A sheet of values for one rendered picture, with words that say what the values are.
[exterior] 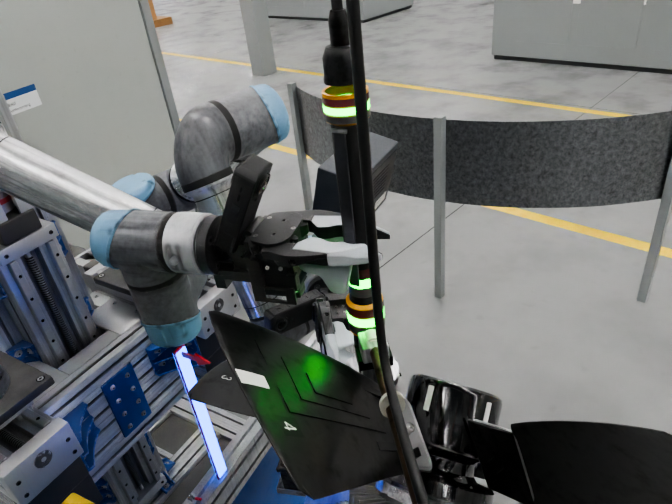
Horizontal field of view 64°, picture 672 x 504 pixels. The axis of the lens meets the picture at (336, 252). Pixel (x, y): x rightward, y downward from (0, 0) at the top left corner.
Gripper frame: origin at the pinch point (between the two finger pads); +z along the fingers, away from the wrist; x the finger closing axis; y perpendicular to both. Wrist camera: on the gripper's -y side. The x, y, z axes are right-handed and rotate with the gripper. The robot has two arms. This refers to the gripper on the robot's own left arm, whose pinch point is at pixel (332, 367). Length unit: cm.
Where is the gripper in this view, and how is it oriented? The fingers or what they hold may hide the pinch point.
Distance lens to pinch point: 84.3
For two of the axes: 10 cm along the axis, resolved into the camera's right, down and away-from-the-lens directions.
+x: -0.1, 8.5, 5.3
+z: 1.7, 5.2, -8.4
